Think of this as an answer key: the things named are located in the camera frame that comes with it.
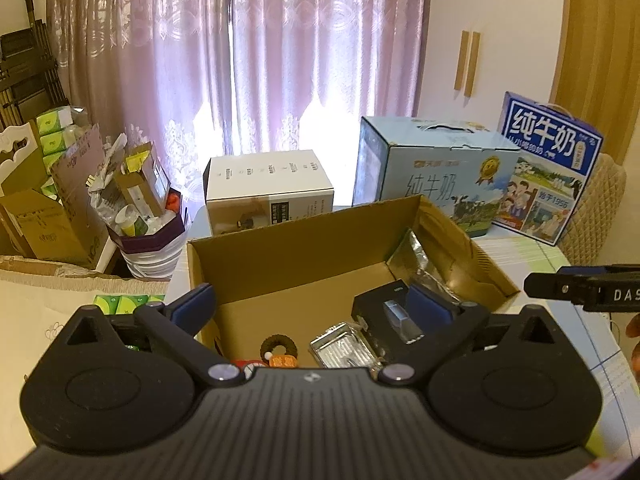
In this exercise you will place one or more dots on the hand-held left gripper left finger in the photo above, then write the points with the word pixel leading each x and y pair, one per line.
pixel 192 305

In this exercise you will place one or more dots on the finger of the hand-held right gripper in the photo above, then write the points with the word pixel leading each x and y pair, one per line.
pixel 555 286
pixel 590 270

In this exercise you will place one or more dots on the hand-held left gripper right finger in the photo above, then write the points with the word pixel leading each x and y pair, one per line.
pixel 430 305

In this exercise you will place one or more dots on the silver foil bag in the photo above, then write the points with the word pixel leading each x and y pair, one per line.
pixel 420 260

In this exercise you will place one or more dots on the black shaver box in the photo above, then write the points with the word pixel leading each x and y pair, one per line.
pixel 370 310

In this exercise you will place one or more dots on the red toy figure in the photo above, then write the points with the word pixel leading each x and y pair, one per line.
pixel 247 366

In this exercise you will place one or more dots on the brown cardboard box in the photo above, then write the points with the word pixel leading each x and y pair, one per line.
pixel 280 270

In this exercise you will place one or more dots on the purple rim waste bin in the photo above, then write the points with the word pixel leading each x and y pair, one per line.
pixel 150 255

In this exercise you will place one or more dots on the small green tissue packs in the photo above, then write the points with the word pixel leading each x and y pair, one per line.
pixel 125 304

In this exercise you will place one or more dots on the chair with quilted cover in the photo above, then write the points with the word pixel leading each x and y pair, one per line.
pixel 600 200

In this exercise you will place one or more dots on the dark blue milk carton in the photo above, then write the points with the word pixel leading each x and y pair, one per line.
pixel 550 160

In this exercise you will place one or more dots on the small brown carton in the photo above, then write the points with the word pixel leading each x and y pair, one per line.
pixel 145 180

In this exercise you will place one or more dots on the light blue milk carton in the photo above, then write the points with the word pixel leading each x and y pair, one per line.
pixel 400 170

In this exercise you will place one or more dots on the white product box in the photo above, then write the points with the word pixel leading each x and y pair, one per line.
pixel 270 175

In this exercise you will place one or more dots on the beige floral cloth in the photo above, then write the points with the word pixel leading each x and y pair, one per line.
pixel 30 335

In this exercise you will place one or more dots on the brown printed cardboard flap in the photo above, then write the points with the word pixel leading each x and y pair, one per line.
pixel 80 170

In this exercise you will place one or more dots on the green tissue multipack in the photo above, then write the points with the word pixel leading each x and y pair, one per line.
pixel 52 130

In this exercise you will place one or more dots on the wooden panel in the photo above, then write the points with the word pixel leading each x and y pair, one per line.
pixel 595 35

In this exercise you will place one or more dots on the pink lace curtain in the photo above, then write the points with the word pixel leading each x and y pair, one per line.
pixel 200 60

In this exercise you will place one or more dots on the dark folding rack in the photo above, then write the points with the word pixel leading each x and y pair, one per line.
pixel 30 60

